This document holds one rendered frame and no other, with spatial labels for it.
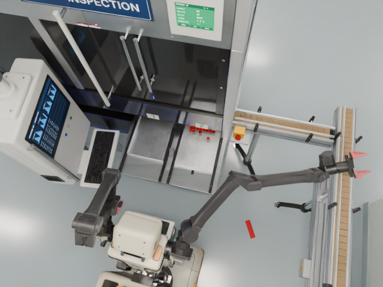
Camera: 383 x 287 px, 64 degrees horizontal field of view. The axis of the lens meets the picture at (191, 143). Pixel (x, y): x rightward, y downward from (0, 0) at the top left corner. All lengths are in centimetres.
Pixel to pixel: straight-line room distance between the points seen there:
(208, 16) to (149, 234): 97
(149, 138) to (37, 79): 82
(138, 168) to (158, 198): 88
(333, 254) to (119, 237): 122
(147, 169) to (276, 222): 137
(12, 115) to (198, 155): 112
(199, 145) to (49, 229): 171
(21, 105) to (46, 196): 169
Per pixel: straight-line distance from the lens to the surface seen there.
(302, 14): 424
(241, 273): 286
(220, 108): 179
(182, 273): 257
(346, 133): 231
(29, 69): 187
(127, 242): 154
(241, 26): 126
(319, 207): 249
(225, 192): 152
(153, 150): 214
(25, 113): 174
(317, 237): 244
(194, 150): 211
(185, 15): 126
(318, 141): 224
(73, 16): 154
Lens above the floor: 284
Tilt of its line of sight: 67 degrees down
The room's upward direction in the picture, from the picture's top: 6 degrees counter-clockwise
